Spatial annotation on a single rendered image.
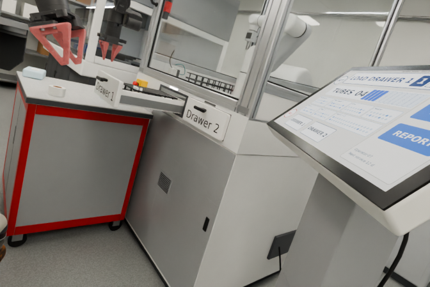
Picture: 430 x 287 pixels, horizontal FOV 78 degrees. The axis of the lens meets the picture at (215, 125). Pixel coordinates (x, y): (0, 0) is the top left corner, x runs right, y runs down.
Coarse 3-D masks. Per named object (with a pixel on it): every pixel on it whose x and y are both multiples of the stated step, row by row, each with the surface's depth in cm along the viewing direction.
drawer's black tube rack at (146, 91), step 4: (132, 84) 132; (124, 88) 129; (144, 88) 130; (148, 88) 137; (144, 92) 119; (148, 92) 121; (152, 92) 126; (156, 92) 130; (160, 92) 135; (164, 92) 140; (156, 96) 124; (160, 96) 125; (164, 96) 126; (168, 96) 130; (172, 96) 134
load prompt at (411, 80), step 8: (352, 80) 71; (360, 80) 67; (368, 80) 65; (376, 80) 62; (384, 80) 59; (392, 80) 57; (400, 80) 55; (408, 80) 53; (416, 80) 51; (424, 80) 50; (408, 88) 50; (416, 88) 49; (424, 88) 47
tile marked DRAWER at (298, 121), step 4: (296, 116) 71; (300, 116) 70; (304, 116) 68; (288, 120) 73; (292, 120) 71; (296, 120) 69; (300, 120) 68; (304, 120) 66; (308, 120) 65; (312, 120) 63; (288, 124) 70; (292, 124) 68; (296, 124) 67; (300, 124) 66; (304, 124) 64; (296, 128) 65
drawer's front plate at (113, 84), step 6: (102, 72) 121; (108, 78) 115; (114, 78) 110; (96, 84) 126; (102, 84) 119; (108, 84) 114; (114, 84) 109; (120, 84) 106; (96, 90) 125; (102, 90) 119; (108, 90) 113; (114, 90) 108; (120, 90) 106; (102, 96) 118; (108, 96) 113; (114, 96) 108; (120, 96) 107; (108, 102) 112; (114, 102) 107
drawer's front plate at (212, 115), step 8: (192, 104) 121; (200, 104) 117; (184, 112) 125; (192, 112) 121; (200, 112) 116; (208, 112) 112; (216, 112) 108; (224, 112) 106; (184, 120) 125; (192, 120) 120; (208, 120) 112; (216, 120) 108; (224, 120) 105; (200, 128) 115; (224, 128) 105; (216, 136) 107; (224, 136) 106
